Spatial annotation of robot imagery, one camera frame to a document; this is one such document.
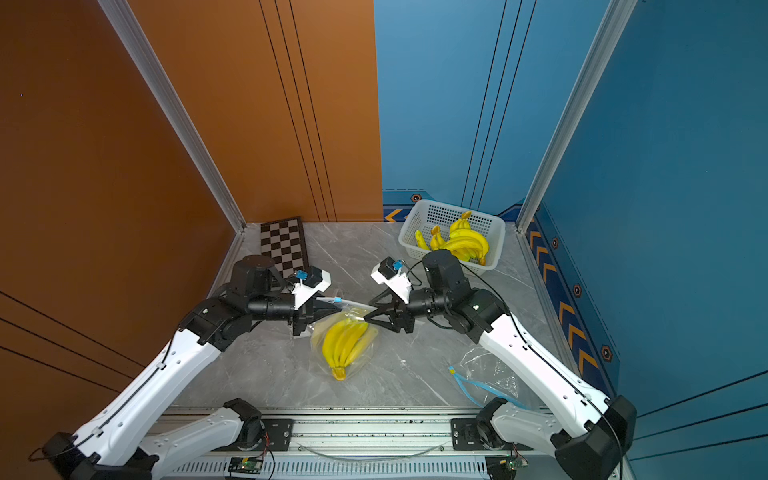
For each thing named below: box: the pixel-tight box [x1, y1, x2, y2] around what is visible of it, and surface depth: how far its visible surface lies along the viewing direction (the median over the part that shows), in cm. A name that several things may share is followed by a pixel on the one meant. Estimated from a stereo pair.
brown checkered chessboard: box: [260, 216, 309, 279], surface depth 114 cm
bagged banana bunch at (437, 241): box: [430, 225, 447, 251], surface depth 111 cm
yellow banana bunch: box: [448, 210, 483, 243], surface depth 108 cm
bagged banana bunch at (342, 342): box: [311, 297, 378, 381], surface depth 82 cm
